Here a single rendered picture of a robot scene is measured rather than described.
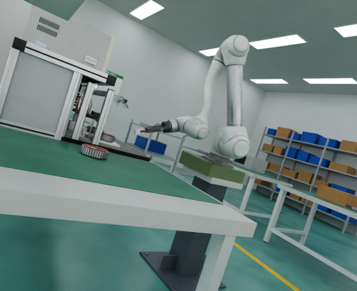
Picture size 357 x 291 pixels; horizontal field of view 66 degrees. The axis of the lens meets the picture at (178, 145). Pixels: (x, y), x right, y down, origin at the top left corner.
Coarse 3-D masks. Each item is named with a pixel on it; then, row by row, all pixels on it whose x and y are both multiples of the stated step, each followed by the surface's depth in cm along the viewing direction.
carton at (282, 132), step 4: (280, 128) 799; (284, 128) 788; (276, 132) 807; (280, 132) 796; (284, 132) 785; (288, 132) 775; (296, 132) 792; (280, 136) 793; (284, 136) 782; (288, 136) 776
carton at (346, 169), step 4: (332, 164) 652; (336, 164) 644; (340, 164) 637; (332, 168) 650; (336, 168) 642; (340, 168) 635; (344, 168) 627; (348, 168) 624; (352, 168) 633; (344, 172) 625; (348, 172) 628; (352, 172) 637
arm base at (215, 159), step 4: (204, 156) 197; (208, 156) 195; (212, 156) 192; (216, 156) 190; (220, 156) 190; (208, 160) 193; (212, 160) 190; (216, 160) 189; (220, 160) 190; (224, 160) 190; (228, 160) 193; (220, 164) 188; (224, 164) 190; (228, 164) 193; (232, 168) 194
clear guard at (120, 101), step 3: (99, 90) 179; (102, 90) 172; (114, 96) 195; (117, 96) 185; (120, 96) 178; (114, 99) 199; (117, 99) 192; (120, 99) 186; (123, 99) 181; (117, 102) 196; (120, 102) 190; (123, 102) 184; (117, 105) 201; (120, 105) 194; (123, 105) 188; (126, 105) 182
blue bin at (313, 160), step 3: (312, 156) 697; (315, 156) 689; (309, 159) 701; (312, 159) 695; (315, 159) 687; (318, 159) 680; (324, 159) 668; (327, 159) 668; (309, 162) 699; (312, 162) 693; (315, 162) 685; (318, 162) 679; (324, 162) 666; (327, 162) 670; (321, 165) 671; (324, 165) 667; (327, 165) 672
